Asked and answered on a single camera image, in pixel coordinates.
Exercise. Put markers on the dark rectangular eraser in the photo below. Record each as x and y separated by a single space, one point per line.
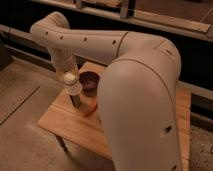
75 100

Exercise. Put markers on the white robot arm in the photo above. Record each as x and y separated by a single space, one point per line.
106 46

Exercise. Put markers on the orange carrot toy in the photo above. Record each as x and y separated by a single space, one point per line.
92 108

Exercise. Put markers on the metal table leg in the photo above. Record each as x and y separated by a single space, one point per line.
61 143

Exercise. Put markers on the wooden table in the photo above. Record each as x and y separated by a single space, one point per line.
73 123

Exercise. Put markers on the dark purple bowl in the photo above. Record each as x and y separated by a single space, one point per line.
89 80

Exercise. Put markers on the white ceramic cup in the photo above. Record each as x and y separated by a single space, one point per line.
72 84

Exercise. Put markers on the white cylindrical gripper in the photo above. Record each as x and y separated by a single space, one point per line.
69 65

